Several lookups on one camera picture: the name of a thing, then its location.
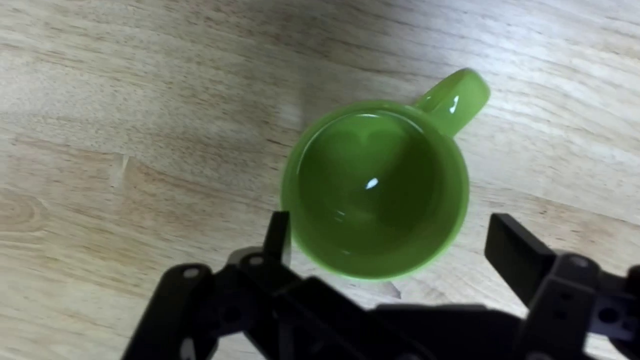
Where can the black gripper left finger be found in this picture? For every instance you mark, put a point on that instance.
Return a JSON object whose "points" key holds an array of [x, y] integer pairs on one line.
{"points": [[266, 313]]}

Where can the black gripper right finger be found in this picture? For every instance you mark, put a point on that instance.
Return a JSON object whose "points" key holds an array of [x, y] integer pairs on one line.
{"points": [[572, 301]]}

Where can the green ceramic mug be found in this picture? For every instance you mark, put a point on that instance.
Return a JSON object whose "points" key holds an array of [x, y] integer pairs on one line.
{"points": [[373, 192]]}

